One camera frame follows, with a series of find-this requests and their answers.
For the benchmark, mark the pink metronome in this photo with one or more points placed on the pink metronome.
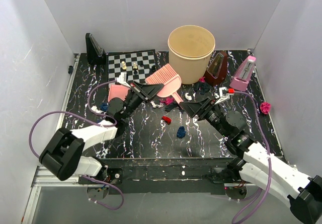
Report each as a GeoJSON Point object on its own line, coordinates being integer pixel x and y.
{"type": "Point", "coordinates": [242, 76]}

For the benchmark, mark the white twisted paper scrap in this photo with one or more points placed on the white twisted paper scrap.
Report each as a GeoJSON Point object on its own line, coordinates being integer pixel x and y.
{"type": "Point", "coordinates": [154, 105]}

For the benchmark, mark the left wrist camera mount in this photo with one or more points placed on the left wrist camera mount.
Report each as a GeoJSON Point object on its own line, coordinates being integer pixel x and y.
{"type": "Point", "coordinates": [122, 80]}

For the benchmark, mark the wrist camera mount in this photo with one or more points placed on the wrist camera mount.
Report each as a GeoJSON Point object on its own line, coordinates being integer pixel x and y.
{"type": "Point", "coordinates": [224, 94]}
{"type": "Point", "coordinates": [122, 80]}

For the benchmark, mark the white chess piece left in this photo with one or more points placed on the white chess piece left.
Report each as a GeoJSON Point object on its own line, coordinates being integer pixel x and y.
{"type": "Point", "coordinates": [123, 64]}

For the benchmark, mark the black white chessboard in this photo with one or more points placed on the black white chessboard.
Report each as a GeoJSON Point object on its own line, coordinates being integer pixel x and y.
{"type": "Point", "coordinates": [114, 67]}

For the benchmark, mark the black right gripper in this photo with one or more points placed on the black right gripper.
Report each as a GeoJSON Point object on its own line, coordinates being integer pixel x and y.
{"type": "Point", "coordinates": [197, 107]}

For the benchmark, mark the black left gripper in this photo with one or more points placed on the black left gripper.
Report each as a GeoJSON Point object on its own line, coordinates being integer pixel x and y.
{"type": "Point", "coordinates": [148, 91]}

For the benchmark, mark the black metronome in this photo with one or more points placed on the black metronome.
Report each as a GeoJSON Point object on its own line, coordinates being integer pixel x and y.
{"type": "Point", "coordinates": [96, 55]}

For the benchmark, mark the white paper scrap left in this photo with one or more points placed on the white paper scrap left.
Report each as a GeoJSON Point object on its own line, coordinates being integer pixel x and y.
{"type": "Point", "coordinates": [96, 110]}

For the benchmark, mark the blue paper scrap front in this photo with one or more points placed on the blue paper scrap front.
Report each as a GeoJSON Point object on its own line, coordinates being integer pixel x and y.
{"type": "Point", "coordinates": [181, 132]}

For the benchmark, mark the large blue paper scrap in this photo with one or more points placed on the large blue paper scrap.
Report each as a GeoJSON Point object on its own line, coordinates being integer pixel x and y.
{"type": "Point", "coordinates": [104, 107]}

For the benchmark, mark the pink hand brush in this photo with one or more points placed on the pink hand brush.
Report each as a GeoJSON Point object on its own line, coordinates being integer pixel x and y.
{"type": "Point", "coordinates": [167, 76]}

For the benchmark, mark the black paper scrap centre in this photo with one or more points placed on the black paper scrap centre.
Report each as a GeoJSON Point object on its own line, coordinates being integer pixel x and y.
{"type": "Point", "coordinates": [173, 105]}

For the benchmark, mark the magenta paper scrap right edge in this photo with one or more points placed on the magenta paper scrap right edge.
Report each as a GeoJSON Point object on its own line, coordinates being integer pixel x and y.
{"type": "Point", "coordinates": [265, 108]}

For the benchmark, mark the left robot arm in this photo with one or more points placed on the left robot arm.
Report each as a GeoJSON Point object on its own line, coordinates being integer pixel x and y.
{"type": "Point", "coordinates": [63, 156]}

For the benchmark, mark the beige plastic bucket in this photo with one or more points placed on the beige plastic bucket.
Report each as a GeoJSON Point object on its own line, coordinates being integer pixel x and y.
{"type": "Point", "coordinates": [190, 48]}

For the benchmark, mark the magenta paper by bucket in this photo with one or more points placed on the magenta paper by bucket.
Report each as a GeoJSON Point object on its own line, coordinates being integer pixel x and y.
{"type": "Point", "coordinates": [201, 79]}

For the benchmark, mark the pink plastic dustpan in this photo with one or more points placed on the pink plastic dustpan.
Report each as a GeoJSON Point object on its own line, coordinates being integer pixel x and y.
{"type": "Point", "coordinates": [118, 91]}

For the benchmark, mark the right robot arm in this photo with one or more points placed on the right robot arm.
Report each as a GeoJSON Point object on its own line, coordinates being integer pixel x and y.
{"type": "Point", "coordinates": [257, 165]}

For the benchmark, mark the red paper scrap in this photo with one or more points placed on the red paper scrap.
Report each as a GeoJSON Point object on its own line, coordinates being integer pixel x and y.
{"type": "Point", "coordinates": [167, 120]}

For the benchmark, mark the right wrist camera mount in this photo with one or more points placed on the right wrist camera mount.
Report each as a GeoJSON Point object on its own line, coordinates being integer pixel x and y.
{"type": "Point", "coordinates": [224, 94]}

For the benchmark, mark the brown metronome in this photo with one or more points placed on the brown metronome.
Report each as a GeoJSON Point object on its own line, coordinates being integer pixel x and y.
{"type": "Point", "coordinates": [217, 71]}

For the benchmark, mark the small white paper scrap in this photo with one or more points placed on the small white paper scrap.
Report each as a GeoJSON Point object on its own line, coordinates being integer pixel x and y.
{"type": "Point", "coordinates": [188, 97]}

